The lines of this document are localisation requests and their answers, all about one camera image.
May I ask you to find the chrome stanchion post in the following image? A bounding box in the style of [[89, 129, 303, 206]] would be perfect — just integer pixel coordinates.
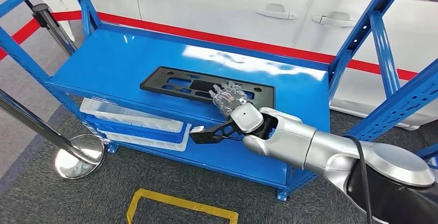
[[32, 3, 79, 56], [0, 89, 107, 180]]

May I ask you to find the blue plastic bin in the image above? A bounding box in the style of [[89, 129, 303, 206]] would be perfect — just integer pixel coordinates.
[[85, 115, 188, 145]]

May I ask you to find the black plastic panel part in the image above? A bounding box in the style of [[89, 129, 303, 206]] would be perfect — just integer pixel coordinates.
[[139, 66, 276, 110]]

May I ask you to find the yellow floor tape square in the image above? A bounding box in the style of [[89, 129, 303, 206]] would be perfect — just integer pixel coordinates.
[[126, 188, 239, 224]]

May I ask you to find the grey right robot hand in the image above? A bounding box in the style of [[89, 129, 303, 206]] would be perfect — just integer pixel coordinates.
[[209, 81, 252, 118]]

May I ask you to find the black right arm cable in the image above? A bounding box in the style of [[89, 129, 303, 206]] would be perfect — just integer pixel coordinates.
[[342, 134, 376, 224]]

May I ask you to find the blue metal shelf rack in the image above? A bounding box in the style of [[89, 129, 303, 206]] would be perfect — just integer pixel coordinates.
[[0, 0, 438, 202]]

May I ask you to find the white car door handle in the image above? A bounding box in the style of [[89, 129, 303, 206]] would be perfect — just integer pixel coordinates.
[[256, 3, 298, 21], [311, 11, 358, 28]]

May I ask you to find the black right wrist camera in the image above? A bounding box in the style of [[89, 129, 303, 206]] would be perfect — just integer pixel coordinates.
[[189, 120, 242, 145]]

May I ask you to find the white car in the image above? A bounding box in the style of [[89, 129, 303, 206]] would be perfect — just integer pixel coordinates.
[[39, 0, 438, 131]]

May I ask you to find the red barrier belt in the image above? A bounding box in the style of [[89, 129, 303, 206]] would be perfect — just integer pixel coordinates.
[[0, 10, 420, 81]]

